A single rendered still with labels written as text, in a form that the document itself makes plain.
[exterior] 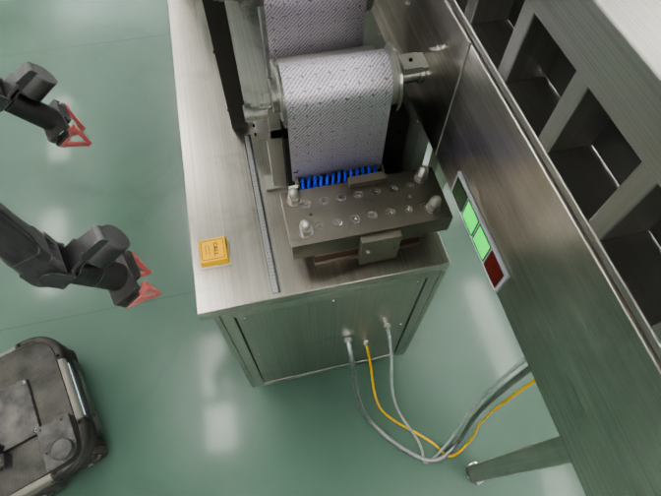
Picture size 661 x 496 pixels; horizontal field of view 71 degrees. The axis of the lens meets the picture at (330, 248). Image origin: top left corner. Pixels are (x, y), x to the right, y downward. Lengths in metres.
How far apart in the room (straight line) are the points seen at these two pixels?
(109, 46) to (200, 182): 2.25
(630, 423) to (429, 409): 1.37
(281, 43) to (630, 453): 1.05
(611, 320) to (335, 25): 0.88
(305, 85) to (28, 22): 3.13
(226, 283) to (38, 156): 1.98
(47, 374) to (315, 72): 1.50
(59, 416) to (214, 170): 1.03
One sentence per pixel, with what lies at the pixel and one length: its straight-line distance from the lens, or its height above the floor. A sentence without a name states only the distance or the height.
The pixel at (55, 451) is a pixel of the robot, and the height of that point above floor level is 0.32.
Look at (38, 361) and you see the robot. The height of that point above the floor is 0.24.
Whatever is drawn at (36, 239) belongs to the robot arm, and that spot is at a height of 1.33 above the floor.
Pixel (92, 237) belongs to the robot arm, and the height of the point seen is 1.27.
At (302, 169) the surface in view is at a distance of 1.18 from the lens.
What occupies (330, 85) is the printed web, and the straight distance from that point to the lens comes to 1.03.
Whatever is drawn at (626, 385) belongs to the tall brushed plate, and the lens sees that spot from 0.73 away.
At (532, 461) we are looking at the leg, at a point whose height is 0.62.
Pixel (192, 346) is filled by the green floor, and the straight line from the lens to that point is 2.15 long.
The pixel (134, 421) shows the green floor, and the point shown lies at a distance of 2.14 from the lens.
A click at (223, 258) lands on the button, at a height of 0.92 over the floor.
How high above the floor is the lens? 1.97
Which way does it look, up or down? 60 degrees down
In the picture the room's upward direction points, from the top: 1 degrees clockwise
